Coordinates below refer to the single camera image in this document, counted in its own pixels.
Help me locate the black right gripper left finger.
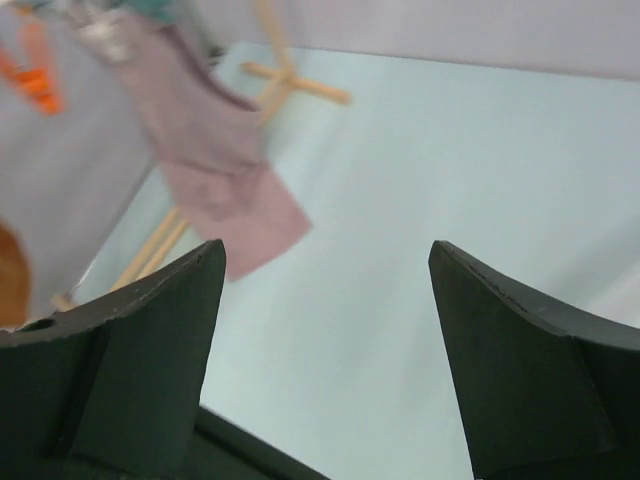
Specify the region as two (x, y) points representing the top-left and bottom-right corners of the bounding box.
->
(1, 240), (317, 479)

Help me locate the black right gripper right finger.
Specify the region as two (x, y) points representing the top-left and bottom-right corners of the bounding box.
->
(429, 241), (639, 479)

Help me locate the orange sock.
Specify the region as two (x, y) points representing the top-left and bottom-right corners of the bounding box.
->
(0, 224), (31, 328)

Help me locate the pink cloth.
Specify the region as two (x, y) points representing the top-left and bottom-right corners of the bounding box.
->
(104, 8), (311, 281)

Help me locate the orange clothes peg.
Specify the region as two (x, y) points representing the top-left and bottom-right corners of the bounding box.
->
(1, 20), (64, 116)

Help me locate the wooden drying rack frame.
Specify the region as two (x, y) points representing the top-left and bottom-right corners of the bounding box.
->
(49, 0), (352, 314)

